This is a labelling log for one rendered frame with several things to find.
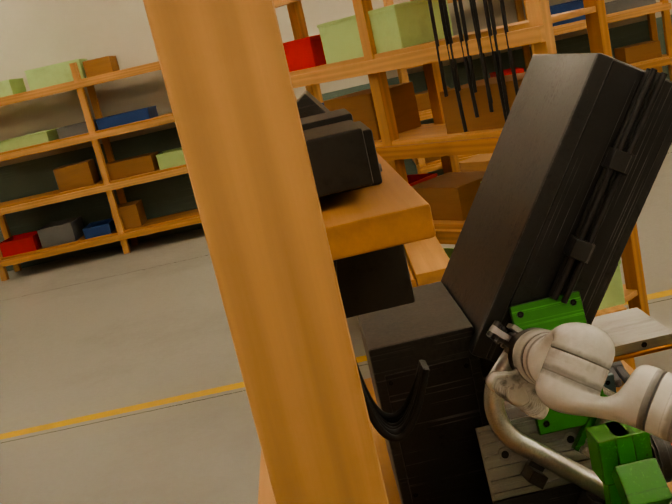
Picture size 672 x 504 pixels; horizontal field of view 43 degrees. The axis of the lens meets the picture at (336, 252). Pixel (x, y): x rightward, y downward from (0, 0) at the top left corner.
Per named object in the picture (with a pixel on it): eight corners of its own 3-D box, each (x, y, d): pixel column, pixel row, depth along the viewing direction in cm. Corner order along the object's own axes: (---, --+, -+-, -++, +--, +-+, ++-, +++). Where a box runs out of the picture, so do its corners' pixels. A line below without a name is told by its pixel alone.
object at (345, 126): (363, 169, 117) (352, 118, 116) (375, 184, 103) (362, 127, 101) (313, 180, 117) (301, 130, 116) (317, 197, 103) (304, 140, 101)
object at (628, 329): (639, 321, 165) (636, 306, 164) (676, 349, 149) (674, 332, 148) (441, 367, 164) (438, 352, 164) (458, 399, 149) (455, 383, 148)
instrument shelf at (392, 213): (363, 152, 183) (359, 134, 182) (436, 237, 96) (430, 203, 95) (250, 178, 183) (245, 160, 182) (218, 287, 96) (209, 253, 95)
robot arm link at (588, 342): (539, 311, 110) (514, 374, 110) (572, 315, 95) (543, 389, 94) (590, 331, 110) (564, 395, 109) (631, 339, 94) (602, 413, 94)
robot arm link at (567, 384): (521, 397, 96) (643, 450, 89) (550, 325, 97) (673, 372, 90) (537, 402, 102) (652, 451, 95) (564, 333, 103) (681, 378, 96)
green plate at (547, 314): (594, 411, 144) (565, 290, 145) (610, 419, 136) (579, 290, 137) (528, 426, 144) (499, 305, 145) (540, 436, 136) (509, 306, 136)
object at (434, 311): (473, 433, 179) (443, 279, 171) (511, 507, 149) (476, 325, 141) (388, 453, 178) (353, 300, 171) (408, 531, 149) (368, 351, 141)
